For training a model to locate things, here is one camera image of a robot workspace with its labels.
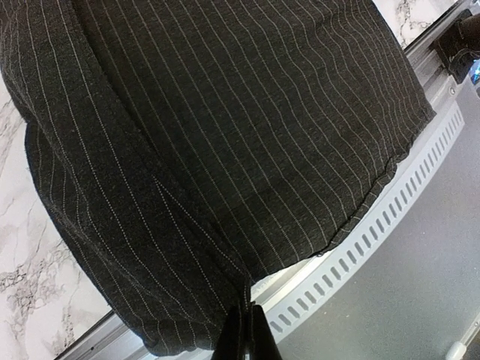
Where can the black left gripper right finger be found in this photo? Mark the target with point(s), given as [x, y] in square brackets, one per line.
[262, 343]

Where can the black pinstripe long sleeve shirt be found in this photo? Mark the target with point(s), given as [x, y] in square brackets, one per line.
[185, 150]

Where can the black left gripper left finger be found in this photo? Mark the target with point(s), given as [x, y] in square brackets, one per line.
[233, 339]

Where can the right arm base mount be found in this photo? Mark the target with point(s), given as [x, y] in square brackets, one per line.
[458, 46]

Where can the aluminium front rail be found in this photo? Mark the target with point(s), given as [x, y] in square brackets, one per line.
[290, 297]

